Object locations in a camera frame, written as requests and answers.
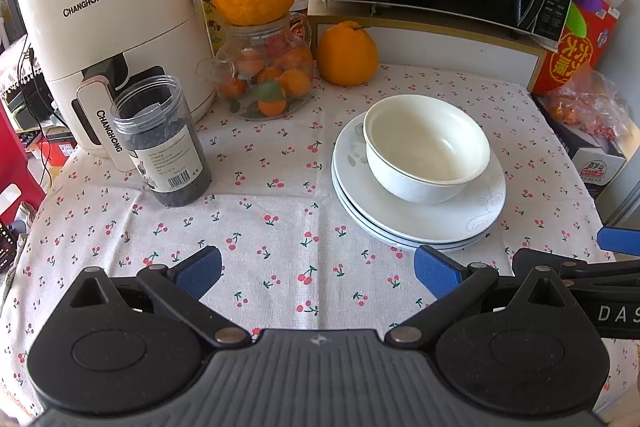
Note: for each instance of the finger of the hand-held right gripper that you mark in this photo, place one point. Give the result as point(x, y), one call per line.
point(620, 241)
point(565, 264)

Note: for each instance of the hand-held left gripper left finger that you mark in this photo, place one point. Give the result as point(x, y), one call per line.
point(200, 272)

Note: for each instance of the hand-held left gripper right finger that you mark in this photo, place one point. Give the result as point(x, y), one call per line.
point(437, 272)

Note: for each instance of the cream bowl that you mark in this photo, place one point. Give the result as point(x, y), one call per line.
point(425, 137)

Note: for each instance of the black and white cardboard box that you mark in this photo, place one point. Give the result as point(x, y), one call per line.
point(595, 167)

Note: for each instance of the cherry print tablecloth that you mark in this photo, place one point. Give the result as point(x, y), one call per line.
point(300, 217)

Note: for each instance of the dark filled plastic jar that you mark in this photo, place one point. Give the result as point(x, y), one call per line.
point(165, 147)

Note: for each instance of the plastic bag of oranges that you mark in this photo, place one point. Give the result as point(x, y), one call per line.
point(590, 107)

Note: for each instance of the red printed package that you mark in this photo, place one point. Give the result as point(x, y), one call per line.
point(565, 57)

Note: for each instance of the red cabinet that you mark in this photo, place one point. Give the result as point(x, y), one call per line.
point(17, 167)

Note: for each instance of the pile of small mandarins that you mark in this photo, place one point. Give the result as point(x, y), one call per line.
point(292, 82)

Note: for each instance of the wooden microwave stand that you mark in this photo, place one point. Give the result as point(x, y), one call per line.
point(450, 52)

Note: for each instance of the glass jar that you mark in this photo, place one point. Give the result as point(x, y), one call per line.
point(235, 42)

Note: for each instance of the yellow printed box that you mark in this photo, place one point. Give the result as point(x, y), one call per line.
point(215, 27)

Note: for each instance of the white air fryer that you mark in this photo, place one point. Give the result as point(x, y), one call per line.
point(100, 32)

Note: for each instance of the red label paper cup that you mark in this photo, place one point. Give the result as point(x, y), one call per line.
point(299, 27)

